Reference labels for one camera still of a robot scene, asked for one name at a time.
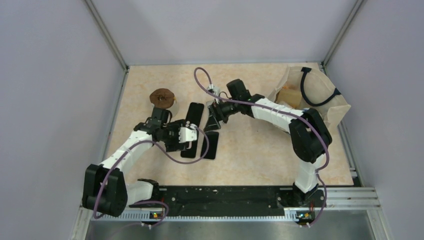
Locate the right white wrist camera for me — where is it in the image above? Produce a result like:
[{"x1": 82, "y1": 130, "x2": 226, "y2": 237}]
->
[{"x1": 206, "y1": 84, "x2": 221, "y2": 102}]

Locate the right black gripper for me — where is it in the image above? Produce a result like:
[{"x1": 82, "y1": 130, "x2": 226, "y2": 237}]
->
[{"x1": 204, "y1": 98, "x2": 240, "y2": 133}]

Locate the black smartphone silver edge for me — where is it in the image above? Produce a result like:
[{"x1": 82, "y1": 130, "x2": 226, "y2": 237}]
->
[{"x1": 200, "y1": 131, "x2": 220, "y2": 160}]

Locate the black phone case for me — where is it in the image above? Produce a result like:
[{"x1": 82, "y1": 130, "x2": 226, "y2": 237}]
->
[{"x1": 185, "y1": 102, "x2": 205, "y2": 127}]

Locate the white cup brown lid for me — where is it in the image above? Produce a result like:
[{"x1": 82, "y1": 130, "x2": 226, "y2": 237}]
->
[{"x1": 149, "y1": 88, "x2": 180, "y2": 117}]

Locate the white phone case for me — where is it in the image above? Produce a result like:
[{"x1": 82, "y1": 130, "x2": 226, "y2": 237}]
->
[{"x1": 206, "y1": 100, "x2": 216, "y2": 111}]

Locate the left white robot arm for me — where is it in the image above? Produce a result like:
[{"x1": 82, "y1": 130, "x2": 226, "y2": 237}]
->
[{"x1": 82, "y1": 107, "x2": 198, "y2": 217}]

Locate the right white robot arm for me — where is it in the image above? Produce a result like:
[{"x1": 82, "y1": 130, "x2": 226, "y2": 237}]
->
[{"x1": 204, "y1": 79, "x2": 333, "y2": 206}]

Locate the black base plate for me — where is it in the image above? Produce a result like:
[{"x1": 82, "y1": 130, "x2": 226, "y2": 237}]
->
[{"x1": 130, "y1": 184, "x2": 326, "y2": 217}]

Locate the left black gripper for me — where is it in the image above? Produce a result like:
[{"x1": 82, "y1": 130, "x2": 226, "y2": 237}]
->
[{"x1": 161, "y1": 119, "x2": 187, "y2": 151}]

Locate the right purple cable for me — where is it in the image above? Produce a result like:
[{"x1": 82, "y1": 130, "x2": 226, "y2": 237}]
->
[{"x1": 193, "y1": 67, "x2": 331, "y2": 228}]

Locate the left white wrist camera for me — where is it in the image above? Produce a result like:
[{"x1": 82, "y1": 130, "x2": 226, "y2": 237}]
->
[{"x1": 178, "y1": 122, "x2": 198, "y2": 150}]

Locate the grey slotted cable duct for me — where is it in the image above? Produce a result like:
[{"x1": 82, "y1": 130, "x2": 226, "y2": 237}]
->
[{"x1": 93, "y1": 210, "x2": 299, "y2": 222}]

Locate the beige tote bag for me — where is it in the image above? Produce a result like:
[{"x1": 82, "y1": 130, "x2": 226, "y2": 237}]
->
[{"x1": 267, "y1": 66, "x2": 351, "y2": 131}]

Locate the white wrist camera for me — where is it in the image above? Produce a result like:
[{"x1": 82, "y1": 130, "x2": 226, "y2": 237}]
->
[
  {"x1": 206, "y1": 84, "x2": 221, "y2": 102},
  {"x1": 178, "y1": 122, "x2": 198, "y2": 150}
]

